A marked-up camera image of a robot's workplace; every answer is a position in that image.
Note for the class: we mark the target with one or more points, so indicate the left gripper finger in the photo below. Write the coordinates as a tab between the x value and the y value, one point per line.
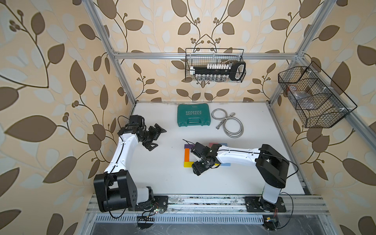
158	130
150	145

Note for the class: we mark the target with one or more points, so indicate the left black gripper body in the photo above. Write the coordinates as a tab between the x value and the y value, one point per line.
149	135

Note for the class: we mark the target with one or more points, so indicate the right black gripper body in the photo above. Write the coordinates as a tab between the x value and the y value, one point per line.
203	161

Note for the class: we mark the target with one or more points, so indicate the orange long block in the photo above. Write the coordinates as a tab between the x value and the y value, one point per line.
187	155

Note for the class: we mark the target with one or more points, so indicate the purple block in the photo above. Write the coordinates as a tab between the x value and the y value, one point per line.
187	146

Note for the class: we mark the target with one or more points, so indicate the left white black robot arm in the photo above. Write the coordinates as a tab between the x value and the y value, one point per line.
115	188

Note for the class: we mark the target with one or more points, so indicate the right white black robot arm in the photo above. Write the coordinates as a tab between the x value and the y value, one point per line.
272	166

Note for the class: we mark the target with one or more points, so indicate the green plastic tool case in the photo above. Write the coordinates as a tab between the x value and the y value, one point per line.
193	115

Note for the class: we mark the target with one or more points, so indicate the black white socket set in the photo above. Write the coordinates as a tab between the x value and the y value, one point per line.
234	71

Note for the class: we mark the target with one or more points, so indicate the clear plastic bag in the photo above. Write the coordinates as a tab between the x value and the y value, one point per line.
301	99

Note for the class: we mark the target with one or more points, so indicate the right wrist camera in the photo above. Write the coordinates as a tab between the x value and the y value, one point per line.
200	151

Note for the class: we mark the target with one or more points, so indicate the aluminium front rail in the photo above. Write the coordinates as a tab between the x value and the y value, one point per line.
239	204

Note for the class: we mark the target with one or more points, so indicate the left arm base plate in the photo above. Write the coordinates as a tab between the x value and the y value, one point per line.
158	204

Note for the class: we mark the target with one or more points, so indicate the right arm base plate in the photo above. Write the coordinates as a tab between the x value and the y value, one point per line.
258	204

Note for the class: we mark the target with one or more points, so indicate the centre black wire basket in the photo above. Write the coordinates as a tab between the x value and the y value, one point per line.
203	56

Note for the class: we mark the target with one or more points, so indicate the black wire basket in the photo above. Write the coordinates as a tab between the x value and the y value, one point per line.
332	102
203	56

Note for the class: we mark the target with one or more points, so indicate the right black wire basket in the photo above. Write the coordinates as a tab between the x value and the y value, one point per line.
332	102

